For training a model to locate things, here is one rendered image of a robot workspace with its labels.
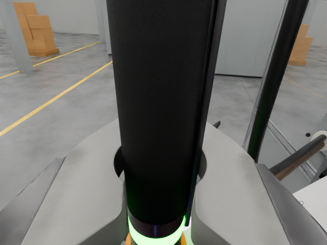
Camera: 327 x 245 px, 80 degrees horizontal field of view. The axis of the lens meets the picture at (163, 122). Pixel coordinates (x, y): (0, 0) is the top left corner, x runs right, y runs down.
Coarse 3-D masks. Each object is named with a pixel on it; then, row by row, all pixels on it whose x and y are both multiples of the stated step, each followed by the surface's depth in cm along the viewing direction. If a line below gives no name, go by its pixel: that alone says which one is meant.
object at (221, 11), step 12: (216, 0) 6; (216, 12) 6; (216, 24) 6; (216, 36) 6; (216, 48) 6; (204, 60) 7; (216, 60) 7; (204, 72) 7; (204, 84) 7; (204, 96) 7; (204, 108) 8; (204, 120) 8; (204, 132) 8; (192, 156) 9; (192, 168) 9; (192, 180) 10; (192, 192) 10; (192, 204) 11
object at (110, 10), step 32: (128, 0) 5; (160, 0) 5; (192, 0) 5; (128, 32) 5; (160, 32) 5; (192, 32) 6; (128, 64) 6; (160, 64) 6; (192, 64) 6; (128, 96) 6; (160, 96) 6; (192, 96) 7; (128, 128) 7; (160, 128) 7; (192, 128) 8; (128, 160) 8; (160, 160) 8; (128, 192) 10; (160, 192) 9
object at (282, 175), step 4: (320, 144) 29; (324, 144) 30; (316, 148) 28; (320, 148) 29; (312, 152) 28; (316, 152) 28; (304, 156) 27; (308, 156) 27; (300, 160) 26; (304, 160) 26; (292, 164) 25; (296, 164) 25; (300, 164) 26; (288, 168) 25; (292, 168) 25; (296, 168) 25; (284, 172) 24; (288, 172) 24; (276, 176) 23; (280, 176) 23; (284, 176) 24; (280, 180) 23
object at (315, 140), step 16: (304, 0) 10; (288, 16) 11; (288, 32) 11; (288, 48) 11; (272, 64) 12; (272, 80) 12; (272, 96) 13; (256, 112) 14; (256, 128) 15; (256, 144) 15; (256, 160) 16; (288, 160) 24
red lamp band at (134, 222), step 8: (128, 208) 10; (184, 208) 11; (128, 216) 11; (136, 224) 10; (144, 224) 10; (152, 224) 10; (160, 224) 10; (168, 224) 10; (176, 224) 10; (144, 232) 10; (152, 232) 10; (160, 232) 10; (168, 232) 10
